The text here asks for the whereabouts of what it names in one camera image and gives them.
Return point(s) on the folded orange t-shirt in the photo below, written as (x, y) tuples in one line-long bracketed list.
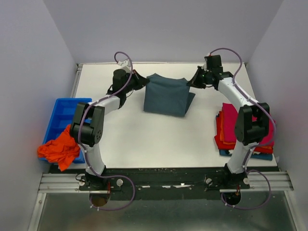
[(225, 137)]

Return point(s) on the crumpled orange t-shirt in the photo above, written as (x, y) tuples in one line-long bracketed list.
[(62, 151)]

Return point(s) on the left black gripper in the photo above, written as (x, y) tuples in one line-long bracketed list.
[(141, 81)]

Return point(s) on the folded navy patterned t-shirt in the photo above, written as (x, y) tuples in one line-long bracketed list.
[(261, 156)]

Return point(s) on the folded red t-shirt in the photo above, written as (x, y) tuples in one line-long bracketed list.
[(230, 146)]

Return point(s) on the blue plastic bin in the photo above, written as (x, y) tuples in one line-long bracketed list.
[(62, 115)]

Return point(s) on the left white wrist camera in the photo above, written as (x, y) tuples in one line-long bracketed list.
[(125, 65)]

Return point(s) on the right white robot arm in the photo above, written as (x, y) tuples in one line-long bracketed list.
[(252, 123)]

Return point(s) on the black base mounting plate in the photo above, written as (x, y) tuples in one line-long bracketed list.
[(122, 184)]

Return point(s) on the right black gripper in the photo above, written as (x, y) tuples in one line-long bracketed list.
[(195, 81)]

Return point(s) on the folded magenta t-shirt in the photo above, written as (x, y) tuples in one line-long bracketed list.
[(229, 117)]

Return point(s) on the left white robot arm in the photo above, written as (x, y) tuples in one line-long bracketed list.
[(87, 124)]

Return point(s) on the teal grey t-shirt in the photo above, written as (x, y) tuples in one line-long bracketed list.
[(167, 96)]

